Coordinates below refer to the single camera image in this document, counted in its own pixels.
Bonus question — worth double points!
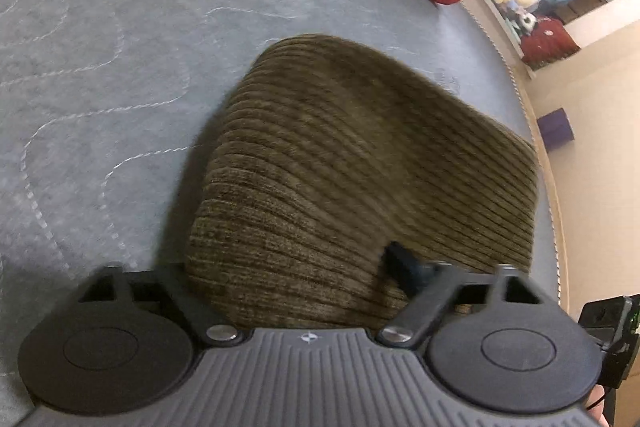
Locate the grey quilted mattress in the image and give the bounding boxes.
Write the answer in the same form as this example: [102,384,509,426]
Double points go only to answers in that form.
[0,0,565,414]

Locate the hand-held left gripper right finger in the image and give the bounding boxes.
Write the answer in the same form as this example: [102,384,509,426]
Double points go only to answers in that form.
[376,242,551,348]

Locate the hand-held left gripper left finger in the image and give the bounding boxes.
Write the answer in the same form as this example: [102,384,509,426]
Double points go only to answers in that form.
[79,262,245,348]

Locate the wooden bed frame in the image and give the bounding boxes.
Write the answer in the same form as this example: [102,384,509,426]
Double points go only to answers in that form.
[460,0,572,314]

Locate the dark red patterned cushion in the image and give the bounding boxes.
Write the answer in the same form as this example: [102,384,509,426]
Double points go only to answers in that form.
[519,17,582,70]

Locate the brown corduroy pants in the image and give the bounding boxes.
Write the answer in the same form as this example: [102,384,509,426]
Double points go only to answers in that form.
[184,34,542,331]

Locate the purple box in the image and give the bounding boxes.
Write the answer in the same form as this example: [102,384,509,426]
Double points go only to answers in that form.
[537,108,575,152]

